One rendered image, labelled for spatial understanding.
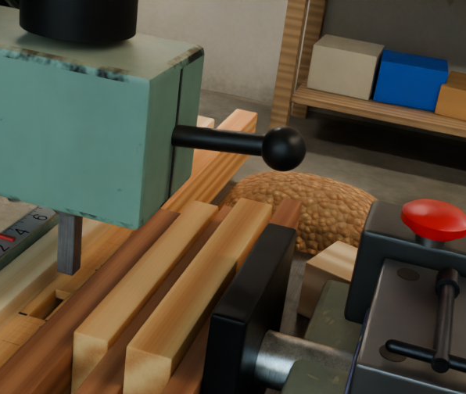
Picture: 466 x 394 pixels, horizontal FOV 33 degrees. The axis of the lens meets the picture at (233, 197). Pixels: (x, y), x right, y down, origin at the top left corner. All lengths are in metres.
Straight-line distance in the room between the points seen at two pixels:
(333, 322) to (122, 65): 0.15
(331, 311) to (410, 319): 0.08
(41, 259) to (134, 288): 0.06
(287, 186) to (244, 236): 0.17
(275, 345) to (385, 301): 0.06
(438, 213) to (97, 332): 0.16
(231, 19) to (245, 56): 0.19
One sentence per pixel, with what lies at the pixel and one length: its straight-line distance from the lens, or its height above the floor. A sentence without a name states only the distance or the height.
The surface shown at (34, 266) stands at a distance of 0.41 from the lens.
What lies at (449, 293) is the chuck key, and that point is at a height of 1.01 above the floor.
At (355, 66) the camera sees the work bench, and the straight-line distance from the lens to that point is 3.30.
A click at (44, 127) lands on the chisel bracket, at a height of 1.04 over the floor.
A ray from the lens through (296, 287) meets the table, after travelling 0.51.
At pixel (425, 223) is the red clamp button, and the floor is 1.02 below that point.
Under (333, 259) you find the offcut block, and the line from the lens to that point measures 0.48.
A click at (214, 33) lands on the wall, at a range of 3.89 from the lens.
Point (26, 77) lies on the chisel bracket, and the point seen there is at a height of 1.06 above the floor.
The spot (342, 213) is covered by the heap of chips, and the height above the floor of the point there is 0.93.
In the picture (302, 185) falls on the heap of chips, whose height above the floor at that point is 0.94.
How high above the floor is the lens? 1.16
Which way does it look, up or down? 24 degrees down
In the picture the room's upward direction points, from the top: 8 degrees clockwise
